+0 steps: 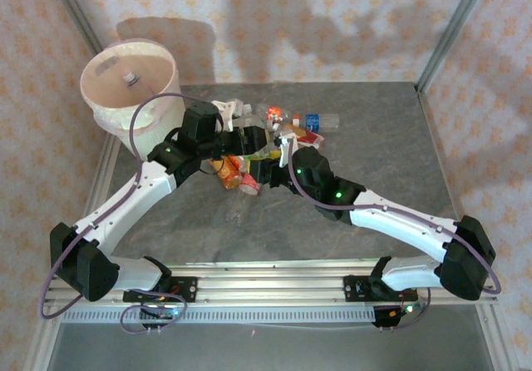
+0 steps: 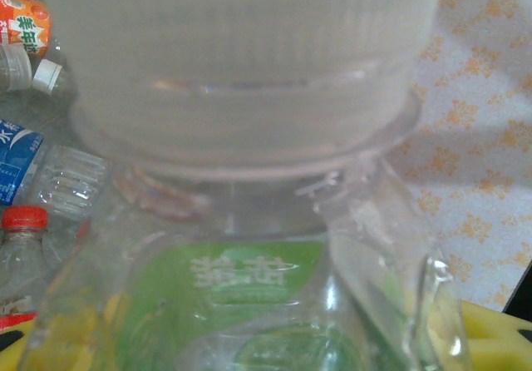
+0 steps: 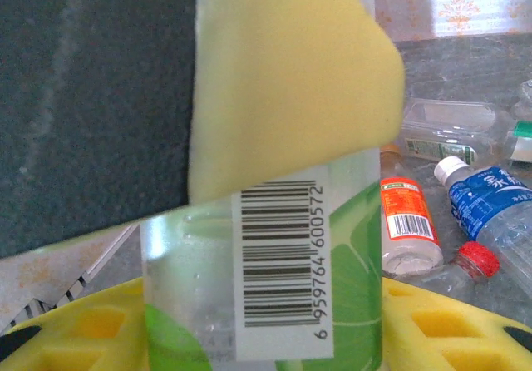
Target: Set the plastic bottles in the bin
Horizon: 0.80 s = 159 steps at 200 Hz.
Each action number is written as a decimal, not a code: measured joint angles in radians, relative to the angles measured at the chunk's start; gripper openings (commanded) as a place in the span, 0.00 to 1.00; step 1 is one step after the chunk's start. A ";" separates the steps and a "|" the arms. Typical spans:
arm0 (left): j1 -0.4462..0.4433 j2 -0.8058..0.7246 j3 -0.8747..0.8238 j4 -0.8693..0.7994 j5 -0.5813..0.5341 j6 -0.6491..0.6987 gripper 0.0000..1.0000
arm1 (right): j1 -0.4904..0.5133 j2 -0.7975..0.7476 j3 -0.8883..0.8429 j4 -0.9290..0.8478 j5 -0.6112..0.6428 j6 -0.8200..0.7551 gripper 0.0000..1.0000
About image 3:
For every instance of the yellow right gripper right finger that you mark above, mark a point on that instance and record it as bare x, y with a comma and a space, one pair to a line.
457, 337

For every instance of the clear bottle green leaf label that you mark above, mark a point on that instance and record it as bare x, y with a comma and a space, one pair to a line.
353, 263

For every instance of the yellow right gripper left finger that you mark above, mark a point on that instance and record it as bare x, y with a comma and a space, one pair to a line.
62, 346

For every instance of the clear bottle red cap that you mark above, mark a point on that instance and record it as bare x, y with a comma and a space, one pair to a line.
478, 258

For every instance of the small bottle orange barcode label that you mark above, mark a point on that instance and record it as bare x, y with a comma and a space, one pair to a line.
405, 213

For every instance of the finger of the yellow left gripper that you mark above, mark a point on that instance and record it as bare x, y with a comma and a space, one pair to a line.
270, 75

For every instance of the water bottle blue label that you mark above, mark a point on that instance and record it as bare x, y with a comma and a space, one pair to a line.
486, 196

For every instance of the clear bottle green neck band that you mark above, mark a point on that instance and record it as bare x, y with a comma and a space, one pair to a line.
449, 125

